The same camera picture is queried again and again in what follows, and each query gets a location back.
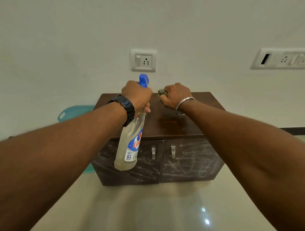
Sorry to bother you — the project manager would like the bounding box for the person's right hand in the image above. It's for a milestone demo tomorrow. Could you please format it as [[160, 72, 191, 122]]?
[[159, 82, 194, 110]]

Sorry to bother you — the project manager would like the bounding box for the person's left hand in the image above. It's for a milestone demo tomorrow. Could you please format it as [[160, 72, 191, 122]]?
[[121, 80, 153, 117]]

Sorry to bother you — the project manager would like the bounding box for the green cleaning cloth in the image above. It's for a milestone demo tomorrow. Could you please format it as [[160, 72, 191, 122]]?
[[157, 89, 168, 102]]

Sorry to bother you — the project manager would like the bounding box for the clear spray bottle blue nozzle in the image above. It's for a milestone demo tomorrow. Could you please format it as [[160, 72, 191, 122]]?
[[114, 73, 149, 171]]

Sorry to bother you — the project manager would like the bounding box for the person's left forearm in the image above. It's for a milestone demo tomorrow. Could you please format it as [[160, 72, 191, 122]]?
[[0, 102, 128, 231]]

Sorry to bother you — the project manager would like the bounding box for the person's right forearm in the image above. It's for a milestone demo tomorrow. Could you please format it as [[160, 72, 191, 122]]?
[[178, 99, 305, 231]]

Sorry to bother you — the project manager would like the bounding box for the silver bangle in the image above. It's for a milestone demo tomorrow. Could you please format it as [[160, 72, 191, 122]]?
[[175, 97, 196, 116]]

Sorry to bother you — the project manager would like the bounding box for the black wristwatch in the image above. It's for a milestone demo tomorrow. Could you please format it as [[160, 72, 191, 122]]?
[[107, 94, 135, 127]]

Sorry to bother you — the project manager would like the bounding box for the dark brown wooden cabinet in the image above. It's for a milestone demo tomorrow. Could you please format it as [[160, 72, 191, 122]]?
[[91, 92, 226, 186]]

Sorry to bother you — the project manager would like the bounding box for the dark cabinet door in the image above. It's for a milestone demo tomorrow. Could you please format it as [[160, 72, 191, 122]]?
[[160, 138, 225, 184], [91, 140, 164, 186]]

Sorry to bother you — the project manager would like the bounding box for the teal plastic tub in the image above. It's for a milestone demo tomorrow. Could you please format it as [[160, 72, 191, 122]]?
[[57, 105, 96, 174]]

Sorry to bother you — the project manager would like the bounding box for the white wall socket with switch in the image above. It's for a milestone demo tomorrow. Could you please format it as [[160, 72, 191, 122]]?
[[130, 49, 157, 73]]

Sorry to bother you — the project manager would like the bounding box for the white wide wall switchboard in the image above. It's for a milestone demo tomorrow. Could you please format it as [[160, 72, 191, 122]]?
[[250, 48, 305, 70]]

